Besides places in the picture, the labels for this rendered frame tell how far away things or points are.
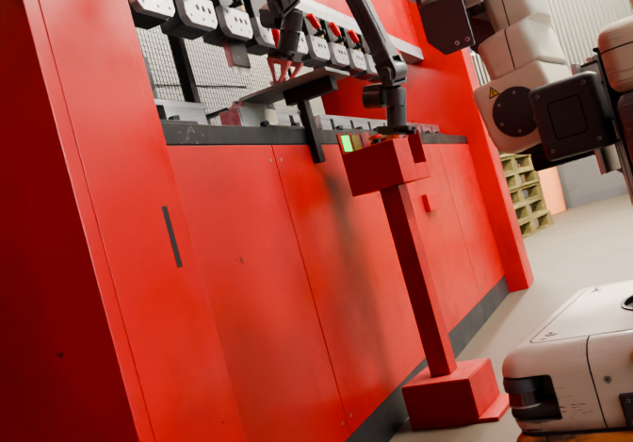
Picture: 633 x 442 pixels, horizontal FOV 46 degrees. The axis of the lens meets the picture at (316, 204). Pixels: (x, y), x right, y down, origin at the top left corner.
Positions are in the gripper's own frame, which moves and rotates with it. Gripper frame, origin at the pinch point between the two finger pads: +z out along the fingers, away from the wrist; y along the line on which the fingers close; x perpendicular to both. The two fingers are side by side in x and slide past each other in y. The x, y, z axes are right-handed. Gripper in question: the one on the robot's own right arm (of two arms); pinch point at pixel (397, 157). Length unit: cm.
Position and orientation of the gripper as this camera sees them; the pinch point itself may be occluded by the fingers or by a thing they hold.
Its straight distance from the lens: 216.5
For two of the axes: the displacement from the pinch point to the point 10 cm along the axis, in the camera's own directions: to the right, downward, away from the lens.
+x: -4.9, 1.0, -8.7
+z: 0.4, 9.9, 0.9
